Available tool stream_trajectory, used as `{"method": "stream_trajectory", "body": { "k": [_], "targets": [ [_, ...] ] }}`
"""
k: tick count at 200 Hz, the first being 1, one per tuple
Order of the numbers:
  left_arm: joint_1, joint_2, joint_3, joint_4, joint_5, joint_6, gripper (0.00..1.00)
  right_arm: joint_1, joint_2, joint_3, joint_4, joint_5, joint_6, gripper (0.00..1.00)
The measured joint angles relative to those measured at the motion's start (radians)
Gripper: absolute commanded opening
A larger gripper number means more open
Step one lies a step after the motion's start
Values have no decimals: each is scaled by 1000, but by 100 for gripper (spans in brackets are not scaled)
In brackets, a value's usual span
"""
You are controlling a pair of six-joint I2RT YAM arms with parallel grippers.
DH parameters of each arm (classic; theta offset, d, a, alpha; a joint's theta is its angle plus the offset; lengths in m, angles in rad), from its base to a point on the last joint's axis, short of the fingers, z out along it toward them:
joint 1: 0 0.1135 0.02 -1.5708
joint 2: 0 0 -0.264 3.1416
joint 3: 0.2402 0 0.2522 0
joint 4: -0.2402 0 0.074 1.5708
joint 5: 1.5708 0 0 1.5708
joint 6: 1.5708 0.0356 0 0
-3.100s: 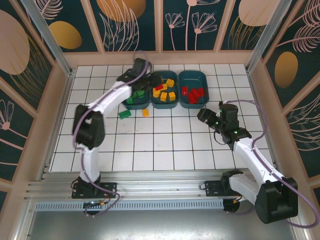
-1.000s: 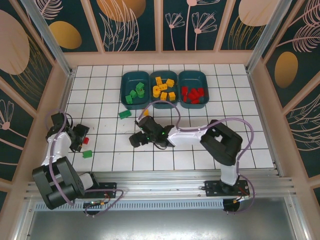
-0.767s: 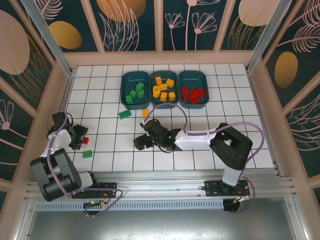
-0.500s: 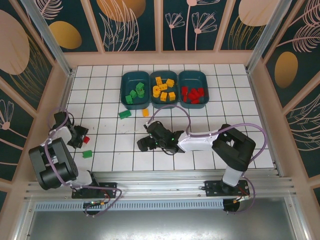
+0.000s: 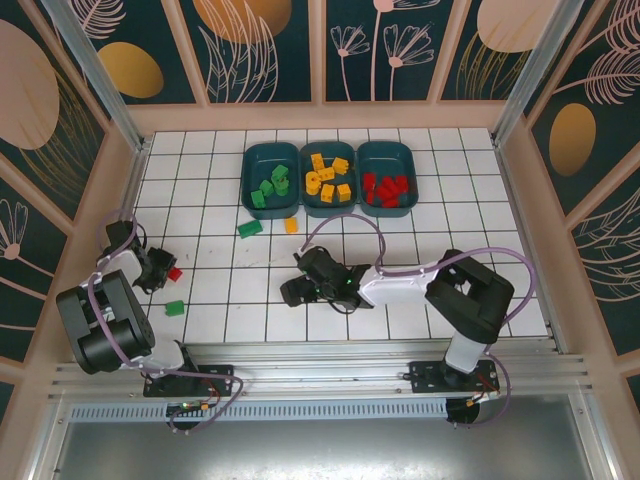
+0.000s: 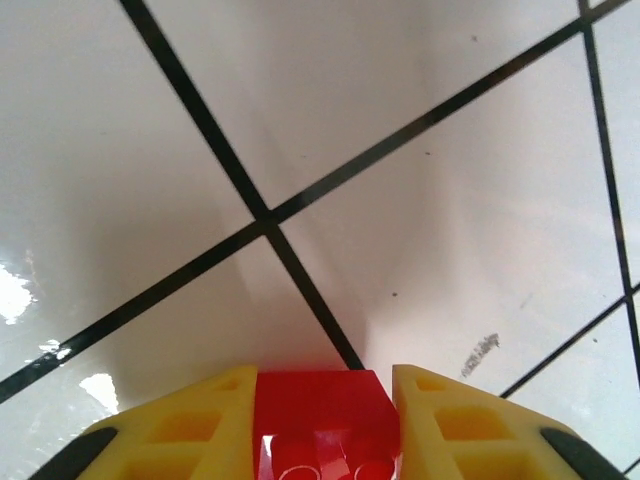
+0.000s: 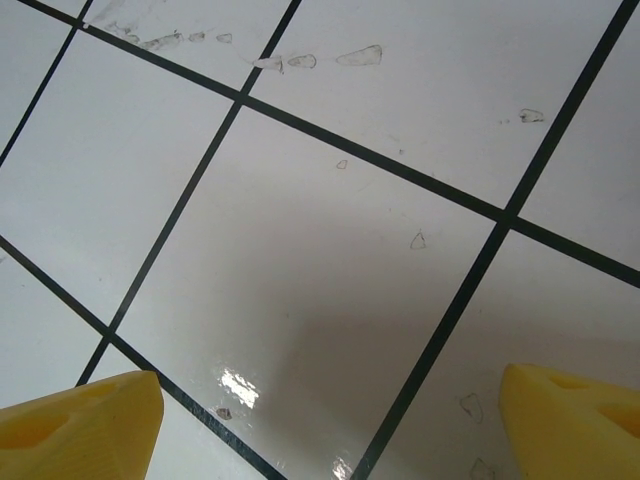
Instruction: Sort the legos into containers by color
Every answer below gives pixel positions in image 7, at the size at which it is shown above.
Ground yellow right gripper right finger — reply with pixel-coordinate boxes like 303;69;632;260
501;362;640;480

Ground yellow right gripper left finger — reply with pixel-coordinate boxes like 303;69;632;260
0;370;166;480

